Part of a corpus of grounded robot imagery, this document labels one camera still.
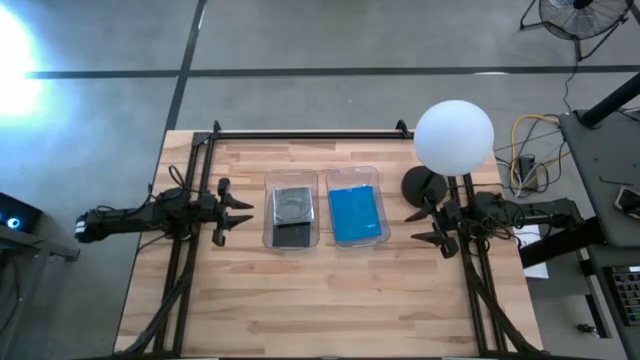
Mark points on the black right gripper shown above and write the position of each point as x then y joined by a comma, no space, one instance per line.
447,220

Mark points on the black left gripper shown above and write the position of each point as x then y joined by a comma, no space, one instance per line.
215,215

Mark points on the clear grey jewel case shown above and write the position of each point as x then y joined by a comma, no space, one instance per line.
294,205

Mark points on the black jewel case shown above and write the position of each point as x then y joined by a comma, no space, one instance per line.
291,236

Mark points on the blue jewel case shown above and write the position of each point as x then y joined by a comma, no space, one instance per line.
355,215

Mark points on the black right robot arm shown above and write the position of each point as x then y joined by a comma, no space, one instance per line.
530,215

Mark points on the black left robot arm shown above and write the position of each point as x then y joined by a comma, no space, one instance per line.
130,217

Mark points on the clear plastic bin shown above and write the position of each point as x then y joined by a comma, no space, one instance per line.
357,175
291,177

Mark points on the white globe lamp black base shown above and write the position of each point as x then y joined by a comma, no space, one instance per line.
454,137

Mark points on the white paper sheet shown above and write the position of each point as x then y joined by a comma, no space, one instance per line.
535,262

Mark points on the black power adapter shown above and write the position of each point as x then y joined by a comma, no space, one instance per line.
527,167

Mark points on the black desk bar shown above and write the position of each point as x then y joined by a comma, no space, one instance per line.
560,245

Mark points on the grey side table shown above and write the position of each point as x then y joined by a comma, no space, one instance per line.
600,165

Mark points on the black allen key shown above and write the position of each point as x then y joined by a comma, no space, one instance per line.
607,181

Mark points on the small black object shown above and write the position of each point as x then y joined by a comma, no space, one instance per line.
586,329

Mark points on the smartphone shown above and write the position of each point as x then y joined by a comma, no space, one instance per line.
629,201

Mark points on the keyboard with coloured keys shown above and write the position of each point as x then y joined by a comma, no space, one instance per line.
627,295

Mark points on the black pole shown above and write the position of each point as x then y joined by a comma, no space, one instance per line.
610,102

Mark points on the black box blue light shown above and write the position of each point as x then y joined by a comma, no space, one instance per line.
15,217

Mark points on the black floor fan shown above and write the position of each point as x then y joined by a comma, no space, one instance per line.
582,17

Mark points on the black aluminium table frame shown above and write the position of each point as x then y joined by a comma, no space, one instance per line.
300,135

